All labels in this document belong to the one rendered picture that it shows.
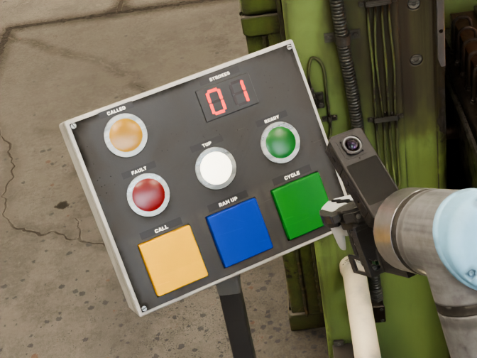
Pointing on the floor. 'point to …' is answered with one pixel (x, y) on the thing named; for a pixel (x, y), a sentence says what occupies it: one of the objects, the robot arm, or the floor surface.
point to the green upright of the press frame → (324, 257)
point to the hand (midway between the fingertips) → (331, 203)
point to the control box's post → (236, 317)
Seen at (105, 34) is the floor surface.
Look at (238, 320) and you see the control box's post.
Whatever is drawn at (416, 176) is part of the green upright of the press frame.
